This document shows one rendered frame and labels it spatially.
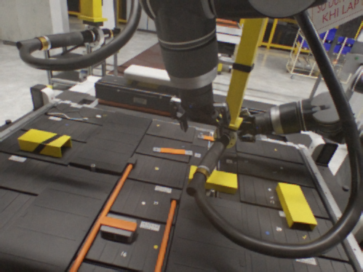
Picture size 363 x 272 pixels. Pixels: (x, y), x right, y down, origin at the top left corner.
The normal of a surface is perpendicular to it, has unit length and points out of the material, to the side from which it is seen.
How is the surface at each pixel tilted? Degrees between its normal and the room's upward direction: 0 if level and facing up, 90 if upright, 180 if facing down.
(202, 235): 0
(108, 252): 0
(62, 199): 0
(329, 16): 90
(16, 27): 90
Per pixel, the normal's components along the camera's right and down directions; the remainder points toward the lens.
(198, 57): 0.25, 0.66
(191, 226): 0.13, -0.85
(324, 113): -0.53, -0.21
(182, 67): -0.23, 0.73
